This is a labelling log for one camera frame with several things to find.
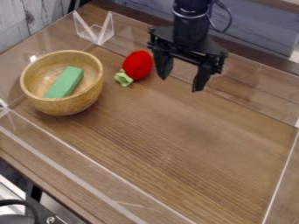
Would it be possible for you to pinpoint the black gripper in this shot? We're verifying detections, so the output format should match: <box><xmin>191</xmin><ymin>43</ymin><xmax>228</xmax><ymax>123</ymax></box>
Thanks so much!
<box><xmin>148</xmin><ymin>16</ymin><xmax>228</xmax><ymax>92</ymax></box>

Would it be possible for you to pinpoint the green rectangular block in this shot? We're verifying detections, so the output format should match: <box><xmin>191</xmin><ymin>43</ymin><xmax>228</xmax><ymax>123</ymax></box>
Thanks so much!
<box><xmin>43</xmin><ymin>66</ymin><xmax>84</xmax><ymax>98</ymax></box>

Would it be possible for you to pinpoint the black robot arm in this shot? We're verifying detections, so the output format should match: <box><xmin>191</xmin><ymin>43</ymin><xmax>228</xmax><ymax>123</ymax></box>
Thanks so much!
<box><xmin>147</xmin><ymin>0</ymin><xmax>232</xmax><ymax>92</ymax></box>

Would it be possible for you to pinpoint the brown wooden bowl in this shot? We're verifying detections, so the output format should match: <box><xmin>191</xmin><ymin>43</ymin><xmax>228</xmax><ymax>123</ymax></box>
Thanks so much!
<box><xmin>20</xmin><ymin>50</ymin><xmax>104</xmax><ymax>116</ymax></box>

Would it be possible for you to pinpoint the red plush strawberry toy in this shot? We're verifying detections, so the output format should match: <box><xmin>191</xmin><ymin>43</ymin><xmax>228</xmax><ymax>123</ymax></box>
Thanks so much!
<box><xmin>113</xmin><ymin>50</ymin><xmax>154</xmax><ymax>88</ymax></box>

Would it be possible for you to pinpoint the blue grey couch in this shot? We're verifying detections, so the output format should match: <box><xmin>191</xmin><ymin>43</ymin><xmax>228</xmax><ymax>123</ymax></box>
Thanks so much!
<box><xmin>112</xmin><ymin>0</ymin><xmax>299</xmax><ymax>57</ymax></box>

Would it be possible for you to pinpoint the clear acrylic corner bracket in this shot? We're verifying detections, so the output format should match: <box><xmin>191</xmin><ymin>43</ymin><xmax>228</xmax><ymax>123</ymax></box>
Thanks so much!
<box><xmin>72</xmin><ymin>11</ymin><xmax>115</xmax><ymax>46</ymax></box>

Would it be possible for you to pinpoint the black stand with cable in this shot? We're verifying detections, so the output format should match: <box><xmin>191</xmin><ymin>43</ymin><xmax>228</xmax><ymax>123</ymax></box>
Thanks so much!
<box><xmin>0</xmin><ymin>182</ymin><xmax>69</xmax><ymax>224</ymax></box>

